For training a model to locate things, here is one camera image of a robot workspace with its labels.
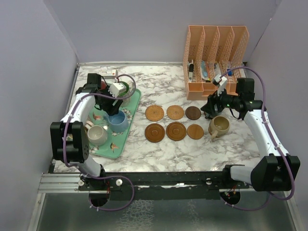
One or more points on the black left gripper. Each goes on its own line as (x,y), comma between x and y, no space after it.
(111,109)

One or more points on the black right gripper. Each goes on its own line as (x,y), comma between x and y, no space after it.
(213,99)

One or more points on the dark walnut coaster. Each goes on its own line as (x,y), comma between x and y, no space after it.
(193,113)

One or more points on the tan mug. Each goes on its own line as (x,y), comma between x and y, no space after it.
(218,127)

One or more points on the blue mug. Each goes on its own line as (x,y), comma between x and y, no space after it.
(118,123)

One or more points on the woven rattan coaster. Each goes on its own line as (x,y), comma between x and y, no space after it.
(154,113)
(175,112)

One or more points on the brown ringed wooden coaster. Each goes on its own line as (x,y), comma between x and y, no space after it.
(154,132)

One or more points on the grey mug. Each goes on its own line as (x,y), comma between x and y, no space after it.
(208,116)

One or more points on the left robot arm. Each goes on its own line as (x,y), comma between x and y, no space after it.
(69,140)

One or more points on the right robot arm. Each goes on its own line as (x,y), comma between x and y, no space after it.
(276,171)

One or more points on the red floral mug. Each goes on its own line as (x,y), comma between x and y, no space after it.
(103,85)

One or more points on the green floral mug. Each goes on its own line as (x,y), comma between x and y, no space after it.
(129,86)

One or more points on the small white red box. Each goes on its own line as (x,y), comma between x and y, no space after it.
(108,73)

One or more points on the pink mug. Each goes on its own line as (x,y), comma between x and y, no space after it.
(88,124)

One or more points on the white cream mug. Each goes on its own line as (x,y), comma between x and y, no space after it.
(97,135)

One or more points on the white printed packet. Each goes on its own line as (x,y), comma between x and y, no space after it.
(217,70)

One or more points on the white blue packet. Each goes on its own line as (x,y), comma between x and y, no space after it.
(203,71)

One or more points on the black grey marker pen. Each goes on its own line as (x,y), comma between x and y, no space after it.
(190,72)

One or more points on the green serving tray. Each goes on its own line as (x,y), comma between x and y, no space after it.
(116,141)

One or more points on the peach plastic file organizer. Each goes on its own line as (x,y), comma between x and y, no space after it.
(225,45)

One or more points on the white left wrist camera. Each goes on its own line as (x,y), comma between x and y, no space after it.
(115,89)

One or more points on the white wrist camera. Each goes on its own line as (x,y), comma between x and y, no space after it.
(115,89)
(221,82)

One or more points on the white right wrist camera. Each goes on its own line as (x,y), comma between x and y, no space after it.
(221,82)

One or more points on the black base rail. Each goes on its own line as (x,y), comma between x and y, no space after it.
(160,185)

